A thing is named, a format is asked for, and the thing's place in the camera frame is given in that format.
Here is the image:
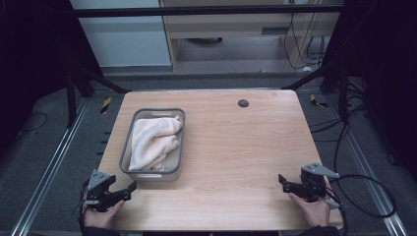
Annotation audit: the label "person's left hand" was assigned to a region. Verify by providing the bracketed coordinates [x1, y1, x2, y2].
[83, 199, 126, 230]

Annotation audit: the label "black horizontal frame bar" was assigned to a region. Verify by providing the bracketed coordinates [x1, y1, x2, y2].
[72, 3, 344, 19]

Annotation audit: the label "aluminium floor rail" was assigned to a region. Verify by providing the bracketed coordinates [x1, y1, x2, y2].
[9, 97, 90, 236]
[326, 92, 411, 236]

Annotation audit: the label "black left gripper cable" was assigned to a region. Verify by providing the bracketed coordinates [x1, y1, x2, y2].
[77, 179, 91, 232]

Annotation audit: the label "black curtain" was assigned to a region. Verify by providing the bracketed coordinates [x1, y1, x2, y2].
[0, 0, 102, 158]
[323, 0, 417, 181]

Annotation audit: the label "black floor cables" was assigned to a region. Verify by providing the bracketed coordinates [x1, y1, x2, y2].
[308, 78, 373, 146]

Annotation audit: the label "cream towel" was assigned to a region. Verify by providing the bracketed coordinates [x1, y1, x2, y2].
[128, 115, 184, 172]

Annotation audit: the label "thin black floor cable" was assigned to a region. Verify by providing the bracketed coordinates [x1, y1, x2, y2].
[16, 111, 49, 139]

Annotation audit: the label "white cabinet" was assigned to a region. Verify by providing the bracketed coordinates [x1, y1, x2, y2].
[69, 0, 173, 69]

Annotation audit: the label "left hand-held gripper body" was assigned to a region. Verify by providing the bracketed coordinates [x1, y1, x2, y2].
[83, 168, 130, 213]

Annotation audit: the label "grey plastic basket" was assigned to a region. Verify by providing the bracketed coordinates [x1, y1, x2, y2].
[118, 107, 187, 183]

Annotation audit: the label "black hanging desk cables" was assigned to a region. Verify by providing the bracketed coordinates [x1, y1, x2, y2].
[282, 12, 327, 71]

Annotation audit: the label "black metal stand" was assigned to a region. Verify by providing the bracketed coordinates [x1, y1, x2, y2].
[64, 63, 133, 130]
[280, 60, 350, 126]

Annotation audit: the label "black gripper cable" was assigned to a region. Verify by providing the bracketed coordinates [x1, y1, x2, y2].
[325, 122, 398, 236]
[77, 179, 91, 232]

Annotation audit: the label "person's right hand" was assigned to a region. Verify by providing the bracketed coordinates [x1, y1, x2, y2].
[287, 192, 332, 228]

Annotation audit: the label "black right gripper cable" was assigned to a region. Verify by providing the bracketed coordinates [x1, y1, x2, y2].
[325, 122, 398, 236]

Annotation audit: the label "yellow black tape strip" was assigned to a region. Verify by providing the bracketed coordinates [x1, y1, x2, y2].
[309, 93, 329, 109]
[99, 96, 113, 115]

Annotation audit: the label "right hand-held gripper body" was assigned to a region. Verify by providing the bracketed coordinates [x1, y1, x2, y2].
[294, 162, 344, 211]

